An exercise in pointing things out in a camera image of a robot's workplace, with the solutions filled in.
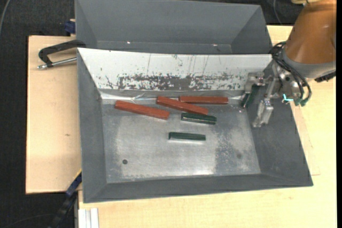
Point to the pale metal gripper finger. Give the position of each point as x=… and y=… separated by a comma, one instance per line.
x=264, y=112
x=253, y=80

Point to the red-brown flat block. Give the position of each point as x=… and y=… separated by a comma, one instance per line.
x=181, y=105
x=203, y=100
x=141, y=110

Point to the dark green flat block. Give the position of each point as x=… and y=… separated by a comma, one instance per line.
x=187, y=136
x=199, y=118

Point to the grey metal bin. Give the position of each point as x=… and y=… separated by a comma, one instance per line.
x=165, y=157

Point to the pale cardboard board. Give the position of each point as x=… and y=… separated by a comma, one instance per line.
x=50, y=120

